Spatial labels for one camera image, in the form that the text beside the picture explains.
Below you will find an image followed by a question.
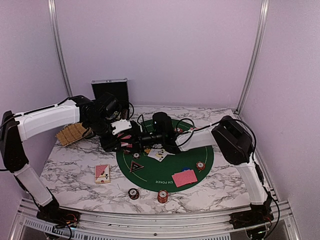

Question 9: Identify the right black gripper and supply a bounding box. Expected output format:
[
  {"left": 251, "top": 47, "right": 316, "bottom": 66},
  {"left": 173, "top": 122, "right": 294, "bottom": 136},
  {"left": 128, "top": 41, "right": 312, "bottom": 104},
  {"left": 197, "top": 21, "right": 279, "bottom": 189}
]
[{"left": 117, "top": 125, "right": 165, "bottom": 153}]

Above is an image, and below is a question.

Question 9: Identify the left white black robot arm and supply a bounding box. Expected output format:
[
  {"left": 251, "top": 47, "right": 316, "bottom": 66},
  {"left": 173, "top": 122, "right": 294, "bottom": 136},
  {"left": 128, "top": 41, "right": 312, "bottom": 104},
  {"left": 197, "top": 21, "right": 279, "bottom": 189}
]
[{"left": 0, "top": 93, "right": 132, "bottom": 223}]

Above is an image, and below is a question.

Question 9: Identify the aluminium frame post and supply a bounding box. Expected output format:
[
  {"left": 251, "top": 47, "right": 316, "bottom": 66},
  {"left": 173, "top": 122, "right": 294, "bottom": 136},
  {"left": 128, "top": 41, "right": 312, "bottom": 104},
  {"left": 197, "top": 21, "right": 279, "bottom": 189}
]
[
  {"left": 47, "top": 0, "right": 73, "bottom": 97},
  {"left": 235, "top": 0, "right": 270, "bottom": 115}
]

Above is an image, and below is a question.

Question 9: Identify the ace of spades card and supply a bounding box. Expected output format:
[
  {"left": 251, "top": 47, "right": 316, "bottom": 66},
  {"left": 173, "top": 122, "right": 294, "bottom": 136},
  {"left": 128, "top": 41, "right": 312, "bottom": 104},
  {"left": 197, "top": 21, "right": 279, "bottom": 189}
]
[{"left": 155, "top": 153, "right": 168, "bottom": 162}]

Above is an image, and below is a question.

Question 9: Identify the blue round blind button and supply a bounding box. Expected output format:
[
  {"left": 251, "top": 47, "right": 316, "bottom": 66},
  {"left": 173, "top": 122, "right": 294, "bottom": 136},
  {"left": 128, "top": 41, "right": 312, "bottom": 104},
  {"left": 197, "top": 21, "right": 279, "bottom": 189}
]
[{"left": 182, "top": 167, "right": 190, "bottom": 172}]

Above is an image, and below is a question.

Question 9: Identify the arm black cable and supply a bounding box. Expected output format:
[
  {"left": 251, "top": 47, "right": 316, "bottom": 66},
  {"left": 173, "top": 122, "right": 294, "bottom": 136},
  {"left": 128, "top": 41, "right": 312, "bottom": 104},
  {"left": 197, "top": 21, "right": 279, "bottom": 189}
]
[
  {"left": 137, "top": 113, "right": 281, "bottom": 223},
  {"left": 119, "top": 99, "right": 136, "bottom": 121}
]

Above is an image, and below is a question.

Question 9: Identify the playing card box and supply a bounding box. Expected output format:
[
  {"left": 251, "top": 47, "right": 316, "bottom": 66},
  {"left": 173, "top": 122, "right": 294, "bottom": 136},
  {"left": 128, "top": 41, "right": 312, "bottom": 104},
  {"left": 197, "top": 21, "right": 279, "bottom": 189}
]
[{"left": 94, "top": 164, "right": 111, "bottom": 185}]

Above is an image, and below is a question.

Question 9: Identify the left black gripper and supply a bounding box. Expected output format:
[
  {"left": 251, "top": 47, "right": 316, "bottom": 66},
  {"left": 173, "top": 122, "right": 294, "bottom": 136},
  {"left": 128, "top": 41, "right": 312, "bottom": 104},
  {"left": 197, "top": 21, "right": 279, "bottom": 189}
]
[{"left": 85, "top": 115, "right": 121, "bottom": 152}]

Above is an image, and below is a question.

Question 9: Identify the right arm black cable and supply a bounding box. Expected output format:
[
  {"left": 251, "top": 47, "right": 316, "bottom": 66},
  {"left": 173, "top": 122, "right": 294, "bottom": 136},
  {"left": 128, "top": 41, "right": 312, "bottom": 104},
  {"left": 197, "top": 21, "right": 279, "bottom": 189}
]
[{"left": 137, "top": 113, "right": 281, "bottom": 223}]

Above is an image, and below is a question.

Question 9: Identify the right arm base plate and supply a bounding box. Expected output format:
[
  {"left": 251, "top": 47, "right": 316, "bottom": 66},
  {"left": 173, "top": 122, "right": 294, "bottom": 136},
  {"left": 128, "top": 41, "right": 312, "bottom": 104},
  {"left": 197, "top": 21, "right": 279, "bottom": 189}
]
[{"left": 229, "top": 210, "right": 274, "bottom": 229}]

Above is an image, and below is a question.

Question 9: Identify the red poker chip stack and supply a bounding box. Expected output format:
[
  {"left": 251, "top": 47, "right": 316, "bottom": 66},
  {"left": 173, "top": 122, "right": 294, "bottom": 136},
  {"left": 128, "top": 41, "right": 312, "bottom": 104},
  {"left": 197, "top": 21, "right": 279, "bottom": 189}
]
[{"left": 157, "top": 190, "right": 168, "bottom": 204}]

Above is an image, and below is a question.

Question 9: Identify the right aluminium frame post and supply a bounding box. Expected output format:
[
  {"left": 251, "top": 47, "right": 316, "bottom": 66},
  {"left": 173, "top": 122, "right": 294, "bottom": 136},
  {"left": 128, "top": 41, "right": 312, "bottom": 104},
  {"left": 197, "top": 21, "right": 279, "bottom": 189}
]
[{"left": 235, "top": 0, "right": 270, "bottom": 115}]

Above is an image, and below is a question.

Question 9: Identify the red playing card deck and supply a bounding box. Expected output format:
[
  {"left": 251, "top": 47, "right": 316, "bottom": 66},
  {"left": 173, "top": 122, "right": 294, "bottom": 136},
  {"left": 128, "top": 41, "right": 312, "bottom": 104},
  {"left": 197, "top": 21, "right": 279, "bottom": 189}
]
[{"left": 117, "top": 133, "right": 131, "bottom": 145}]

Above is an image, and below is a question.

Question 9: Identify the woven bamboo tray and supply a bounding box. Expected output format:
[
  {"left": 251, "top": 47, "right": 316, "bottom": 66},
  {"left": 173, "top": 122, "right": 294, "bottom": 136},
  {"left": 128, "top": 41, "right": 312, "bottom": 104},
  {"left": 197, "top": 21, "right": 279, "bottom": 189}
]
[{"left": 56, "top": 123, "right": 86, "bottom": 147}]

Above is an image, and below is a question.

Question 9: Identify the five of spades card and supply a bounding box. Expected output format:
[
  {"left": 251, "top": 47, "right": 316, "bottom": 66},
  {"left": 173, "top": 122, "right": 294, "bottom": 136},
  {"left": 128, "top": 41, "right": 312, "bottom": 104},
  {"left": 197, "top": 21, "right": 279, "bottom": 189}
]
[{"left": 151, "top": 148, "right": 175, "bottom": 155}]

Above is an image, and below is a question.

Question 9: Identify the black triangular all-in button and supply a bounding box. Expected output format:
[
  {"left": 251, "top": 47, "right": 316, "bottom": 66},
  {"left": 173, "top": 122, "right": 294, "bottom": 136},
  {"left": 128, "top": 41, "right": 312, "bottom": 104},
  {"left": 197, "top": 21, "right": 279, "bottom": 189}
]
[{"left": 129, "top": 160, "right": 144, "bottom": 173}]

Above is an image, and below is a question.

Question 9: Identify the red card bottom seat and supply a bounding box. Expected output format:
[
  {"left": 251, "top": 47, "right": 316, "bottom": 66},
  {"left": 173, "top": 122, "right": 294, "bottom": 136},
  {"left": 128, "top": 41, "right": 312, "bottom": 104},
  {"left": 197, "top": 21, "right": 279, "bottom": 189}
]
[
  {"left": 172, "top": 173, "right": 198, "bottom": 188},
  {"left": 179, "top": 169, "right": 195, "bottom": 178}
]

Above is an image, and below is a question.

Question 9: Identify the round green poker mat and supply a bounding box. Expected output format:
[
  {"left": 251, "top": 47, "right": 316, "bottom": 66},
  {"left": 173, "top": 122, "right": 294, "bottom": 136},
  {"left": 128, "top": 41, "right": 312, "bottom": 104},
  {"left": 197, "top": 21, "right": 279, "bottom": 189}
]
[{"left": 116, "top": 118, "right": 215, "bottom": 193}]

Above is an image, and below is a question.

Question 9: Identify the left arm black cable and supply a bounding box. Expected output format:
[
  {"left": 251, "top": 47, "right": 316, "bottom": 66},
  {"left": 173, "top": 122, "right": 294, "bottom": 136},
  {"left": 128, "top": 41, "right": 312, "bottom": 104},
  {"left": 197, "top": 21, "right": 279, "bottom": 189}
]
[{"left": 119, "top": 99, "right": 136, "bottom": 121}]

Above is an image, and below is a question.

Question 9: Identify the dark brown poker chip stack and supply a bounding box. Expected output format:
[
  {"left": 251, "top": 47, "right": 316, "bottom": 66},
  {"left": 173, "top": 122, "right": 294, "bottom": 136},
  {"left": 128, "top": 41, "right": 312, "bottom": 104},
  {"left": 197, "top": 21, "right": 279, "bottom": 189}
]
[{"left": 128, "top": 188, "right": 140, "bottom": 200}]

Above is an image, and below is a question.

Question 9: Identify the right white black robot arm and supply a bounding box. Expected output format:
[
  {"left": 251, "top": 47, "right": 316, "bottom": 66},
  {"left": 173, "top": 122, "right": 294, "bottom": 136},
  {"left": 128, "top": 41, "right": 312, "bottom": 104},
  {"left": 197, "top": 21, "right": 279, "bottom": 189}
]
[{"left": 114, "top": 112, "right": 273, "bottom": 224}]

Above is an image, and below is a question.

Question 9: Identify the aluminium poker chip case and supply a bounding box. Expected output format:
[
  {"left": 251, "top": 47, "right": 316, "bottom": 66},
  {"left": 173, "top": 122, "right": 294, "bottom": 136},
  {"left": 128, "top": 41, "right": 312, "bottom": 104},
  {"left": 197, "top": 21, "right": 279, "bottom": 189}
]
[{"left": 91, "top": 78, "right": 130, "bottom": 119}]

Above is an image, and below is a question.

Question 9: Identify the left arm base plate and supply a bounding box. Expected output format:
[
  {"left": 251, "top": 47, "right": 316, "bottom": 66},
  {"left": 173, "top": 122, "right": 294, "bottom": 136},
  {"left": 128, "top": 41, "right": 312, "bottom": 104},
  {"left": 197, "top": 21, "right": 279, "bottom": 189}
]
[{"left": 36, "top": 207, "right": 80, "bottom": 227}]

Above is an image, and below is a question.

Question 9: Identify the left aluminium frame post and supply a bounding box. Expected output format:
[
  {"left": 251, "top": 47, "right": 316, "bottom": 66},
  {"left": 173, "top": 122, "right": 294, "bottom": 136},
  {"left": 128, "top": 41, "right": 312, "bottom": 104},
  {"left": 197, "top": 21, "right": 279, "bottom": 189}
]
[{"left": 47, "top": 0, "right": 73, "bottom": 97}]

